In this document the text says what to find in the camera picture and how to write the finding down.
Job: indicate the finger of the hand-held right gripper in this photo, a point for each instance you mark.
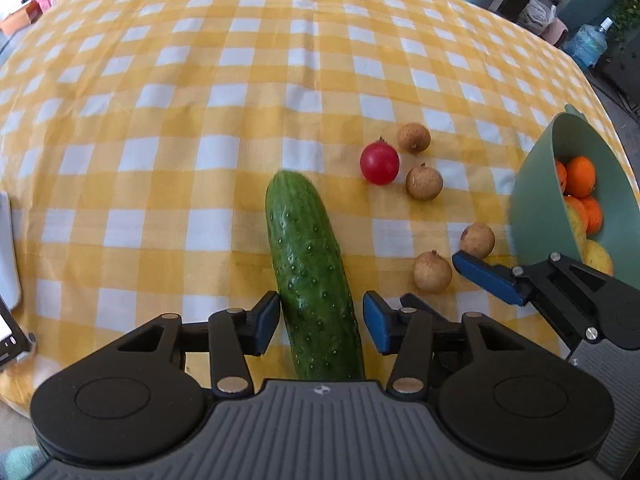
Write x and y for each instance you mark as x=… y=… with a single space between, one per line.
x=487 y=277

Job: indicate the white plastic bag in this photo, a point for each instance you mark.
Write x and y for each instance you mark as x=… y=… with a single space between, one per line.
x=536 y=16

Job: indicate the red cherry tomato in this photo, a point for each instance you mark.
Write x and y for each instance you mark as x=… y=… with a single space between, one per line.
x=379 y=161

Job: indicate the leafy green plant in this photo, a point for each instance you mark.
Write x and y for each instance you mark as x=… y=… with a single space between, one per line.
x=627 y=5

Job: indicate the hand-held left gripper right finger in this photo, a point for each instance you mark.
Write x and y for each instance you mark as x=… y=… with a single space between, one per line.
x=379 y=322

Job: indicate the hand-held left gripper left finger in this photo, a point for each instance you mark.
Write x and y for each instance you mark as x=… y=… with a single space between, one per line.
x=265 y=325

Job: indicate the brown longan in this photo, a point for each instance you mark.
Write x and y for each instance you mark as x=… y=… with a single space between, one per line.
x=477 y=239
x=432 y=272
x=424 y=181
x=414 y=138

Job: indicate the orange cardboard box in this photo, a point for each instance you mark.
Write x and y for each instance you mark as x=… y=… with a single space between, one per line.
x=19 y=19

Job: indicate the yellow-green pear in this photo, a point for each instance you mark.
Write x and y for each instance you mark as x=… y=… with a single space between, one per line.
x=598 y=258
x=576 y=225

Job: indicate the green plastic colander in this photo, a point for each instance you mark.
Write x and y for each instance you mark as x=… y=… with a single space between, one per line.
x=535 y=195

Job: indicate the blue water jug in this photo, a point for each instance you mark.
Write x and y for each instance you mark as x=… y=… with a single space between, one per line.
x=587 y=47

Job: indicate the green cucumber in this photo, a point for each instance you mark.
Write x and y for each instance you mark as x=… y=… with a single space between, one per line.
x=310 y=260

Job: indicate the yellow checked tablecloth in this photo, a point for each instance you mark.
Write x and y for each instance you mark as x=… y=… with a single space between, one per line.
x=200 y=110

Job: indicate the phone on stand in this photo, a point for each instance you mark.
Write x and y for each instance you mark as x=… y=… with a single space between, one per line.
x=12 y=335

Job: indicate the teal striped cloth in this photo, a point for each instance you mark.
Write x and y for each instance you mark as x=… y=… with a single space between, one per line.
x=17 y=462

